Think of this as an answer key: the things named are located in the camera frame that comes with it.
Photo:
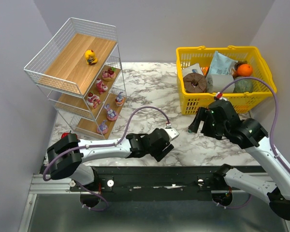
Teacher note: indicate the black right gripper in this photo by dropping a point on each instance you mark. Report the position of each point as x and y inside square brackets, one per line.
[206, 123]

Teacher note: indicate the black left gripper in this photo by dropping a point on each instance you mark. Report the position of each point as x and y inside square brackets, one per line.
[161, 150]

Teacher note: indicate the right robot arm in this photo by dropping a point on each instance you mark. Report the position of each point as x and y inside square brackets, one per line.
[252, 137]

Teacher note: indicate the orange fruit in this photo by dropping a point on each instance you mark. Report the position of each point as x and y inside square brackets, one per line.
[245, 70]

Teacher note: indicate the yellow duck toy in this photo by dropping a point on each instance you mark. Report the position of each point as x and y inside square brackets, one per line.
[90, 57]

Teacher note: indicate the purple figure orange donut toy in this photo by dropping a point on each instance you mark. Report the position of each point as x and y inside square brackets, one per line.
[119, 99]

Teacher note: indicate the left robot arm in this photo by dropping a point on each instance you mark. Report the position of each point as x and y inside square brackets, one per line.
[67, 157]

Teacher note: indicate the brown chocolate donut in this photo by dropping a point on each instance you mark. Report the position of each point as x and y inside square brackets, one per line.
[195, 83]

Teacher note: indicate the white tissue packet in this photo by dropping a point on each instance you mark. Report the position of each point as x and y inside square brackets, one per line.
[195, 68]

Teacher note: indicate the white paper roll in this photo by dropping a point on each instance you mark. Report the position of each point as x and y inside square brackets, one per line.
[216, 82]

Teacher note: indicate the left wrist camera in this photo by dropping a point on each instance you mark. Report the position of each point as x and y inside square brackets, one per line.
[172, 132]

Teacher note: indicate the purple bunny pink donut toy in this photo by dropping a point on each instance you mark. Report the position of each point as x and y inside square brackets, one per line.
[102, 128]

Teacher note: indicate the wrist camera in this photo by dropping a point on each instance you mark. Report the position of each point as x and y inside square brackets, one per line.
[219, 96]
[172, 132]

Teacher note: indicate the pink strawberry figure toy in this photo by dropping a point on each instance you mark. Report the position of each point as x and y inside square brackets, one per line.
[101, 86]

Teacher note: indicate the yellow plastic basket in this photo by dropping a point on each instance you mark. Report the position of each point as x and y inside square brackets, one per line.
[263, 84]

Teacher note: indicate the red strawberry cake toy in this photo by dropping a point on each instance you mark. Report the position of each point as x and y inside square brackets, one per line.
[93, 100]

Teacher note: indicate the black mounting rail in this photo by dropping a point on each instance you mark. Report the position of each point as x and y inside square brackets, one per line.
[140, 184]

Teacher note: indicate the pink strawberry donut toy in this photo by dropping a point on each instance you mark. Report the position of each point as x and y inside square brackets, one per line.
[109, 74]

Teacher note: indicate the green melon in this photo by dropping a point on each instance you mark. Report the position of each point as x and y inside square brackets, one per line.
[242, 86]

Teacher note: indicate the red bell pepper toy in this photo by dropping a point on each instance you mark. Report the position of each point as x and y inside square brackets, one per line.
[65, 134]

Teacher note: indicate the white wire wooden shelf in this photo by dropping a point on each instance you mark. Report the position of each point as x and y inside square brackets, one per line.
[60, 70]

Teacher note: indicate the light blue snack bag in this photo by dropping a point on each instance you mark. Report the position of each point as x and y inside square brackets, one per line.
[221, 64]

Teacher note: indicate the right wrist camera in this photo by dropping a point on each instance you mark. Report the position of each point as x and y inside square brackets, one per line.
[219, 96]

